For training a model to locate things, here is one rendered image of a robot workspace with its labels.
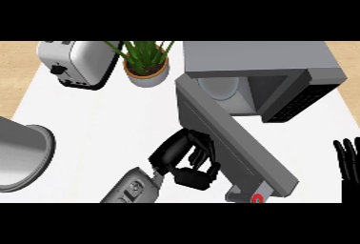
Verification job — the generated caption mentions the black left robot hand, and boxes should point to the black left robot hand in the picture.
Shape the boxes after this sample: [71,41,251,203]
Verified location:
[148,128,223,192]

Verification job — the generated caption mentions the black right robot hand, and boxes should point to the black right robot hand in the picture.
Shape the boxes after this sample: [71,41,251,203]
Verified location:
[333,136,360,204]

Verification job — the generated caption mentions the grey microwave door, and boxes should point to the grey microwave door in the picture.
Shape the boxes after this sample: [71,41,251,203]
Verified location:
[175,73,302,198]

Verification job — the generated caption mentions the glass microwave turntable plate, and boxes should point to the glass microwave turntable plate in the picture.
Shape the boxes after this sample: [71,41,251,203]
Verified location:
[195,76,243,102]

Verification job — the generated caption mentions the grey microwave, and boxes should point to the grey microwave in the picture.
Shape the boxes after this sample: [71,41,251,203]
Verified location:
[182,40,349,124]

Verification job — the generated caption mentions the green potted plant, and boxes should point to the green potted plant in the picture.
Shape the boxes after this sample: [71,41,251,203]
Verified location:
[104,40,176,89]

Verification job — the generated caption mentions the grey round basin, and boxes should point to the grey round basin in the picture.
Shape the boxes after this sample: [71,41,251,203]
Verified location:
[0,116,58,193]

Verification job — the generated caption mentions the silver toaster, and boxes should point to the silver toaster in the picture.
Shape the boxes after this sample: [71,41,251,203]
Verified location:
[37,40,125,92]

